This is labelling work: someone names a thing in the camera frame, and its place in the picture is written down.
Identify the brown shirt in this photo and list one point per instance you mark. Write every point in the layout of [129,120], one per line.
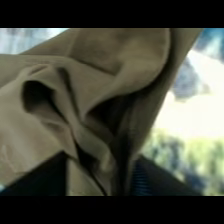
[83,83]

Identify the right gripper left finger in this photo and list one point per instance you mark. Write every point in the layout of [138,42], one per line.
[40,180]

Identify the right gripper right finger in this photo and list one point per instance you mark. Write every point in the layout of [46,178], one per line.
[156,181]

